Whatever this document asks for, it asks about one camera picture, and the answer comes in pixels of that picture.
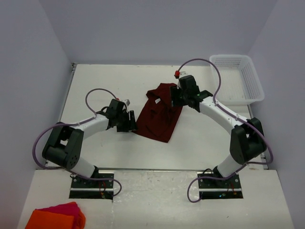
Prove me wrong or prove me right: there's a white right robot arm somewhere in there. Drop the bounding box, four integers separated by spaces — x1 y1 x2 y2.
170 75 267 187

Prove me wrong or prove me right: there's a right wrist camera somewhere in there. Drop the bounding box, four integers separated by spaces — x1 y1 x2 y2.
174 71 189 79

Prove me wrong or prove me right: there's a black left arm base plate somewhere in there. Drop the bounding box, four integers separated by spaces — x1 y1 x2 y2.
69 172 114 200

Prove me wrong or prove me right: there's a white plastic basket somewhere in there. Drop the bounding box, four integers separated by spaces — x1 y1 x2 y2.
209 54 264 106

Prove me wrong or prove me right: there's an orange folded t-shirt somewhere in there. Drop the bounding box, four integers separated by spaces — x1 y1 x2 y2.
25 208 86 229

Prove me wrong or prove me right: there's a pink folded t-shirt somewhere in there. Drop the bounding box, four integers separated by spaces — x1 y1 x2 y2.
40 202 80 216

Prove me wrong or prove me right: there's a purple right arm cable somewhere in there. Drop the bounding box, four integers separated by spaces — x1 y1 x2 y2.
178 58 274 203

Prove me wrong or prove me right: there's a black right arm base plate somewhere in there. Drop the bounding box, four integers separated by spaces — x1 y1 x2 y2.
198 174 244 200

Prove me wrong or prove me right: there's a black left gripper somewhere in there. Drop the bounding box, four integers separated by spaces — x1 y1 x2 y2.
115 110 137 132

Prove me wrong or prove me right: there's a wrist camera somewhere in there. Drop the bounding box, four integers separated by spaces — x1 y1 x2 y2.
117 98 130 107
174 71 189 79

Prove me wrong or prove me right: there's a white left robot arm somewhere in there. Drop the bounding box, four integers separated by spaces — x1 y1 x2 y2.
42 99 137 187

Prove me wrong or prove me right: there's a dark red t-shirt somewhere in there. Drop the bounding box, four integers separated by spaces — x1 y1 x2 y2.
134 83 182 143

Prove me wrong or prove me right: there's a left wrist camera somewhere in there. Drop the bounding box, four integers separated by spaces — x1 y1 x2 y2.
117 98 130 107

